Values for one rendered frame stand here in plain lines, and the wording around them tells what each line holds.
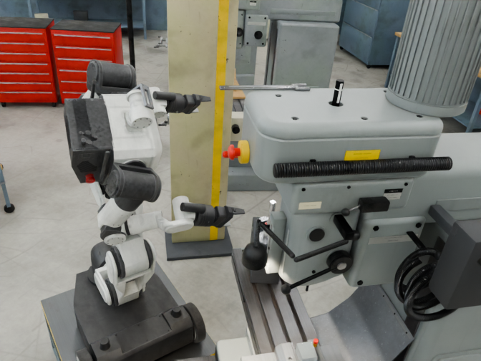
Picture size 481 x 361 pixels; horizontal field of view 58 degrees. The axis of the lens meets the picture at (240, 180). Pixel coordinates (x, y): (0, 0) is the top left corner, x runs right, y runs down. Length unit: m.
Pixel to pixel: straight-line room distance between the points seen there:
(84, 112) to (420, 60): 1.01
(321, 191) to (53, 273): 2.63
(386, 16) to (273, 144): 7.56
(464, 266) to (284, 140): 0.48
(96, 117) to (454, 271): 1.13
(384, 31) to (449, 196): 7.31
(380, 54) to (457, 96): 7.46
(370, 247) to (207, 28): 1.86
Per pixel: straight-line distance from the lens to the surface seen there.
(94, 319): 2.31
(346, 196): 1.14
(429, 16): 1.13
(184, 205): 1.61
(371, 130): 1.05
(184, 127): 2.97
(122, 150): 1.45
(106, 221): 1.56
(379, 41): 8.54
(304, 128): 0.99
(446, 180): 1.28
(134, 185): 1.38
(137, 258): 1.88
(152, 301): 2.34
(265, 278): 1.86
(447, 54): 1.13
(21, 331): 3.13
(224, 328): 2.95
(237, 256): 1.99
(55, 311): 2.62
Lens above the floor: 2.28
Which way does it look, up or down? 32 degrees down
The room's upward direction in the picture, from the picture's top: 5 degrees clockwise
